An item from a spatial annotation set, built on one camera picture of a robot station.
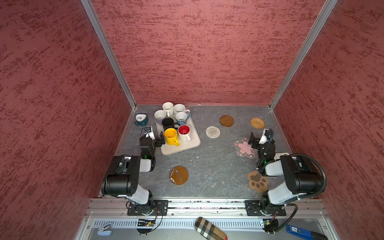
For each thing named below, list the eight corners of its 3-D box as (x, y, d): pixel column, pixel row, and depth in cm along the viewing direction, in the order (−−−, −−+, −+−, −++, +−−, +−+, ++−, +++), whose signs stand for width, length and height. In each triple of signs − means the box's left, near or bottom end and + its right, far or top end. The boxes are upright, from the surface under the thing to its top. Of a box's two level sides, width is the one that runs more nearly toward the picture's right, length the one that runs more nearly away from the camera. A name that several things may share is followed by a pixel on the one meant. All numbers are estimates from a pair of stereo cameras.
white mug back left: (155, 125, 109) (153, 118, 103) (157, 116, 115) (155, 109, 108) (166, 125, 109) (164, 118, 103) (168, 116, 115) (166, 109, 108)
